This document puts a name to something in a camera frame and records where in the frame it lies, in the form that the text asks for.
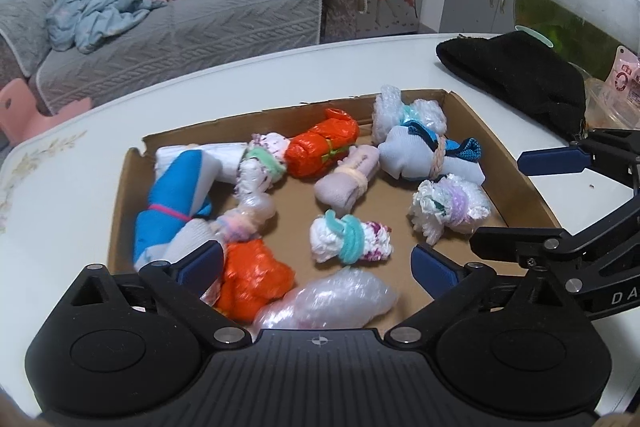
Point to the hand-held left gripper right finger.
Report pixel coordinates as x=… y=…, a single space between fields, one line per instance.
x=434 y=269

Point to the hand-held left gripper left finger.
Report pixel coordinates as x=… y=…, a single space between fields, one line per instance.
x=202 y=263

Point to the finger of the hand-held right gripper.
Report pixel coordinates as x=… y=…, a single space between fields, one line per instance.
x=515 y=243
x=550 y=159

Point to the plain orange plastic bag bundle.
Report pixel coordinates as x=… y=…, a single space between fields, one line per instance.
x=250 y=282

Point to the clear plastic bundle pastel scrunchie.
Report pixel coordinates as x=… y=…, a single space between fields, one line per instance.
x=245 y=219

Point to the white bundle purple scrunchie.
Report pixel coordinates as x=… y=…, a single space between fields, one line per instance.
x=450 y=207

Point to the blue and white sock bundle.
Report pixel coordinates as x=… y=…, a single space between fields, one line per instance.
x=175 y=192

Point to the white floral bundle teal scrunchie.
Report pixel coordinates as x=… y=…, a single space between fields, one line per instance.
x=345 y=237

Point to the clear bubble plastic bag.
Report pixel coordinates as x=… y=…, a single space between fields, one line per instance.
x=330 y=302

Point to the brown cardboard box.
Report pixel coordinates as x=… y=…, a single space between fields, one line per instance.
x=300 y=207

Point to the white plastic bundle green scrunchie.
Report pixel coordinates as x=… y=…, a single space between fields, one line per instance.
x=262 y=162

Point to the light blue sock braided tie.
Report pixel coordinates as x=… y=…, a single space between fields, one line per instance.
x=410 y=152

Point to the lilac sock cream tie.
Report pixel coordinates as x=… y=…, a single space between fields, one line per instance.
x=340 y=184

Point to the bubble wrap bundle teal tie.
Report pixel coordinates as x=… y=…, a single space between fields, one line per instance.
x=395 y=112

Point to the orange bag bundle green tie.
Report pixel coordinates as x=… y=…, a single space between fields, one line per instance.
x=320 y=147

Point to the clear plastic food container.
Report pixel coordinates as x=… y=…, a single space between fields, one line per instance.
x=610 y=107

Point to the black knit hat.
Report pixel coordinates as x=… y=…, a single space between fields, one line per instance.
x=515 y=77

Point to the glass fish bowl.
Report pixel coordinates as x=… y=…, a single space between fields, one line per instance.
x=590 y=7

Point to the pink plastic stool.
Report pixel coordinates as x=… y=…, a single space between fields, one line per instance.
x=25 y=112

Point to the grey quilted sofa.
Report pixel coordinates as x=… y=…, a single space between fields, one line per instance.
x=225 y=17

